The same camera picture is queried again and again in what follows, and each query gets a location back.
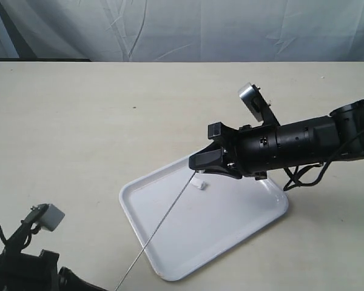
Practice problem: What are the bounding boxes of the grey backdrop cloth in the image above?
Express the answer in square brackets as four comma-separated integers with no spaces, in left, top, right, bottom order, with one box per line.
[0,1,364,62]

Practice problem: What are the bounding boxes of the thin metal skewer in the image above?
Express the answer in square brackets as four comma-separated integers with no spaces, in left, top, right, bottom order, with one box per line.
[114,171,197,291]

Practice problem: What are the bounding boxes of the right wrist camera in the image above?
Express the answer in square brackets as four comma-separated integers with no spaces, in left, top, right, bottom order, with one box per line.
[238,83,280,126]

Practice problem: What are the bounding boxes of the white foam piece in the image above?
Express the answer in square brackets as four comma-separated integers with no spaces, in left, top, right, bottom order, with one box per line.
[191,179,207,190]

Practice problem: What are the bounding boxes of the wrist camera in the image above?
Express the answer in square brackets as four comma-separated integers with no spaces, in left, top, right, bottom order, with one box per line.
[21,204,65,235]
[238,83,280,126]

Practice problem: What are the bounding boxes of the white plastic tray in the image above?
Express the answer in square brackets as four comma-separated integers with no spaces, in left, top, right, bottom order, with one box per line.
[119,158,289,281]

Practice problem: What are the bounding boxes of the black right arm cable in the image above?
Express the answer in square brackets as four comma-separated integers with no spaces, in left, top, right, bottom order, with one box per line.
[281,124,364,192]

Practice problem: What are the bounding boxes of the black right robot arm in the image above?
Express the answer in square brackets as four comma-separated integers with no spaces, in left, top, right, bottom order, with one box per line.
[188,99,364,180]

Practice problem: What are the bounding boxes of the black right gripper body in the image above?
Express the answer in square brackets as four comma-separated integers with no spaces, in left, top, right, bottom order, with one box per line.
[207,122,278,181]

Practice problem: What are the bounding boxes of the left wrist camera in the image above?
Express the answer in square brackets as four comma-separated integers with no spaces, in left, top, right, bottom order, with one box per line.
[21,204,65,235]

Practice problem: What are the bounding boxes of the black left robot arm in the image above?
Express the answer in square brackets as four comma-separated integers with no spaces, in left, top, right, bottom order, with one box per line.
[0,249,102,290]

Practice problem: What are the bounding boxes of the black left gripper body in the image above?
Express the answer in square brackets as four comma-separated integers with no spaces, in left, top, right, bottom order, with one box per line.
[0,250,59,290]

